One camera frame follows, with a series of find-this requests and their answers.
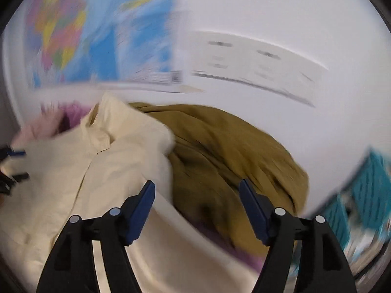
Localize pink folded garment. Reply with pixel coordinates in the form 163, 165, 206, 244
11, 103, 92, 148

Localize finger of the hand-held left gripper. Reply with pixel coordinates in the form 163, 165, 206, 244
0, 172, 30, 195
0, 147, 27, 160

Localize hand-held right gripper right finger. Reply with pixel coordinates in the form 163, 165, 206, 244
238, 178, 358, 293

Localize cream garment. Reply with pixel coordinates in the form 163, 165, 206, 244
0, 93, 263, 293

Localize olive green garment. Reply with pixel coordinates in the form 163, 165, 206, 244
130, 102, 310, 258

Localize pink printed bedsheet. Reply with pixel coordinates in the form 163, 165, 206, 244
40, 102, 267, 274

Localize teal plastic basket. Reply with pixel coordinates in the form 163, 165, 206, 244
320, 149, 391, 252

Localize white wall sheet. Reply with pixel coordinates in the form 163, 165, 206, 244
191, 31, 330, 108

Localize world map wall poster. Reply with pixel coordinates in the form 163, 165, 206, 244
24, 0, 206, 94

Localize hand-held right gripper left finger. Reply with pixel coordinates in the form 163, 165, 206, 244
36, 180, 156, 293

